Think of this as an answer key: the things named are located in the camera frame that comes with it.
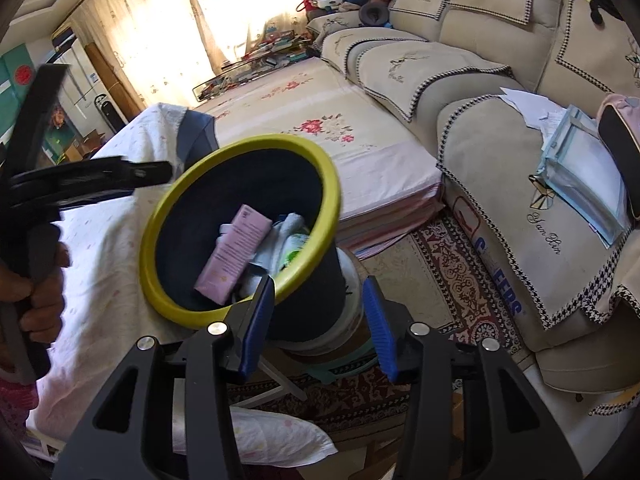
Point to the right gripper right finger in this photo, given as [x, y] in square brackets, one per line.
[467, 401]

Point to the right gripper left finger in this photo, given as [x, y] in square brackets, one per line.
[164, 412]

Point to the pink milk carton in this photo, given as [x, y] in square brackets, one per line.
[232, 253]

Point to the white cloth towel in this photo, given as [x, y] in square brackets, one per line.
[265, 259]

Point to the yellow rimmed black trash bin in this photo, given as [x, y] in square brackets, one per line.
[264, 207]

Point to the green white drink bottle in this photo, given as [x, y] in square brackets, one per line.
[290, 249]

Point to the person left hand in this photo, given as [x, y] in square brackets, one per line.
[42, 322]

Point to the artificial flower bouquet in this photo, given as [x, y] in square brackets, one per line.
[58, 119]

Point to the black tower fan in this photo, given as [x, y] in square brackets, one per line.
[108, 112]

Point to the white dotted tablecloth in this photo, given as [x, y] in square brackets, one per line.
[106, 312]

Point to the patterned red rug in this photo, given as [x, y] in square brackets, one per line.
[435, 272]

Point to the cream window curtains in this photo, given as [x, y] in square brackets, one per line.
[161, 49]

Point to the floral bed mattress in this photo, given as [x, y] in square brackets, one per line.
[390, 183]

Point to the book pile on floor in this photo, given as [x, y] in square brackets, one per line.
[271, 55]

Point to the light blue document bag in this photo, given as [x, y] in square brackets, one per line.
[578, 168]

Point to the white papers on sofa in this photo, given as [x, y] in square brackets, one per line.
[537, 111]

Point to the beige sofa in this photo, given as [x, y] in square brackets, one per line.
[441, 67]

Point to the dark neck pillow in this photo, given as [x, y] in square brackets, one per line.
[374, 14]

